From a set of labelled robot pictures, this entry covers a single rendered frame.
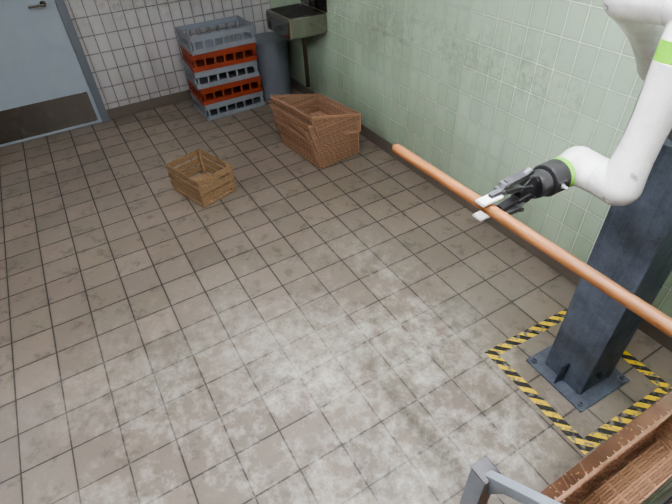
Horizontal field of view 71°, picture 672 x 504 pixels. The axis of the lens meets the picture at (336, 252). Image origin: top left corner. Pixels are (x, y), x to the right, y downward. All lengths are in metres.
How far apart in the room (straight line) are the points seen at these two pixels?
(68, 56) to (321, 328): 3.48
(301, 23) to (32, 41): 2.25
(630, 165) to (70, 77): 4.52
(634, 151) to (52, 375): 2.57
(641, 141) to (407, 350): 1.47
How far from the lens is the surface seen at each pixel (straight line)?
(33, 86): 5.05
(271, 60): 4.86
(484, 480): 1.07
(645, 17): 1.38
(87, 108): 5.13
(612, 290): 1.11
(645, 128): 1.37
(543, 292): 2.83
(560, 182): 1.39
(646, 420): 1.74
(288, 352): 2.41
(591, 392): 2.47
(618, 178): 1.40
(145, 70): 5.13
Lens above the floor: 1.91
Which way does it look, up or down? 41 degrees down
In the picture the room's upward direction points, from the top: 3 degrees counter-clockwise
